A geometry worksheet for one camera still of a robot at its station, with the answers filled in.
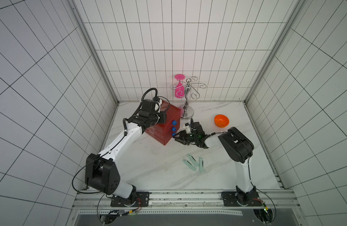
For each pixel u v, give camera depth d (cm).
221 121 104
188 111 110
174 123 83
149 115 62
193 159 87
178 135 89
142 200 72
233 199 72
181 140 88
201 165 85
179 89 102
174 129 88
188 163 85
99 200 70
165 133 81
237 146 56
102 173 41
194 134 80
